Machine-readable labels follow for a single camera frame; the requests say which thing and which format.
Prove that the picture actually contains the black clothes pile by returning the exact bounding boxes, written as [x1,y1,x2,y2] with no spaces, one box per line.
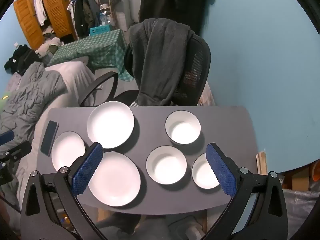
[4,44,42,75]

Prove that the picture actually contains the small white plate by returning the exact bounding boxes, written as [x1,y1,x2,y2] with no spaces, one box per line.
[51,131,87,172]

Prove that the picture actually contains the light grey bed sheet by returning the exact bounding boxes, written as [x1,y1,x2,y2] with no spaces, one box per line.
[15,60,100,205]

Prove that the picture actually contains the green pillow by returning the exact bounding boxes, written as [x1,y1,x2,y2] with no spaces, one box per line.
[0,91,12,115]

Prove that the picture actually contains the grey plastic tarp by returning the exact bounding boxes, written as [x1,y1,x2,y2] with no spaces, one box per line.
[281,189,319,232]

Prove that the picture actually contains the black mesh office chair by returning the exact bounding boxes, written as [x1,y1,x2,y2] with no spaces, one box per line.
[79,34,212,108]

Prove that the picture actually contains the large white plate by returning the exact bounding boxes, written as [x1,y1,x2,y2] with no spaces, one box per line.
[86,151,141,207]
[86,101,135,149]

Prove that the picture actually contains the wooden louvred wardrobe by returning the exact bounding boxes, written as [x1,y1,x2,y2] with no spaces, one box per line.
[13,0,78,50]

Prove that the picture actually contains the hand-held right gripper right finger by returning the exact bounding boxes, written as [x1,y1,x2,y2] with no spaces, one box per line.
[204,142,292,240]

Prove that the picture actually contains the grey quilted duvet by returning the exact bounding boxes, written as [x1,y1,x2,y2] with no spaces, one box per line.
[0,61,68,140]

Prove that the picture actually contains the black smartphone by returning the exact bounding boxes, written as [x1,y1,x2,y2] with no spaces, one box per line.
[40,120,59,157]

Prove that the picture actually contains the dark grey hoodie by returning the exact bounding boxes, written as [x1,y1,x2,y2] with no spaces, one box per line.
[129,18,195,107]

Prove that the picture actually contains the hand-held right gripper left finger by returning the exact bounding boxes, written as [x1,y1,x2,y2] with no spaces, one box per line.
[20,142,105,240]

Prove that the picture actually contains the white hanging shirt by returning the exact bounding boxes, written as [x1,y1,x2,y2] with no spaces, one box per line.
[34,0,48,27]

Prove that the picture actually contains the cardboard box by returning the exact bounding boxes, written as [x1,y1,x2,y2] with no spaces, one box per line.
[282,172,313,191]

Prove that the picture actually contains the blue plastic crate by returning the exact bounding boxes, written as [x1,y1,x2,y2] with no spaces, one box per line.
[89,25,112,36]

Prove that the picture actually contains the grey clothes pile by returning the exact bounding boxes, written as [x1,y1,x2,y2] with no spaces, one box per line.
[35,37,62,55]

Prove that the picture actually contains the wooden board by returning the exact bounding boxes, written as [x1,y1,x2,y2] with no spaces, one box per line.
[255,150,268,175]

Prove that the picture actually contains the white bowl with dark rim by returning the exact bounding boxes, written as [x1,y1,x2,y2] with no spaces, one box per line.
[191,152,223,190]
[164,110,201,145]
[146,146,187,186]

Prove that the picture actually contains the dark hanging jackets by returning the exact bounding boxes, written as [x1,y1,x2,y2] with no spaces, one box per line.
[67,0,102,37]

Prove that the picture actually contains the black hanging coat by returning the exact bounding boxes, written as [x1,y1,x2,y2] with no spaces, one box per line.
[139,0,214,34]

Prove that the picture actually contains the green checked tablecloth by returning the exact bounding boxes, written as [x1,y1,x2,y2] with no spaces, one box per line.
[47,29,137,82]

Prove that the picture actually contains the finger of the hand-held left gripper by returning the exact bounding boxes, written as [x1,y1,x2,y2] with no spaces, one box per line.
[0,130,15,146]
[0,141,32,165]

